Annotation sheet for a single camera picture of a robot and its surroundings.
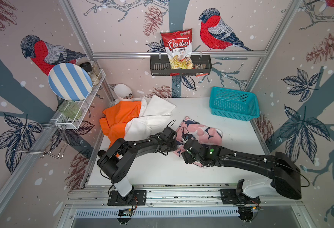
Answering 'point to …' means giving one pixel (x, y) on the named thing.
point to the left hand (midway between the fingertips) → (178, 144)
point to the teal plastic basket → (239, 104)
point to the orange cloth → (116, 116)
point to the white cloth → (155, 113)
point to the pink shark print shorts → (189, 129)
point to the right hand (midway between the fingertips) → (187, 151)
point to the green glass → (69, 108)
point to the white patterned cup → (123, 92)
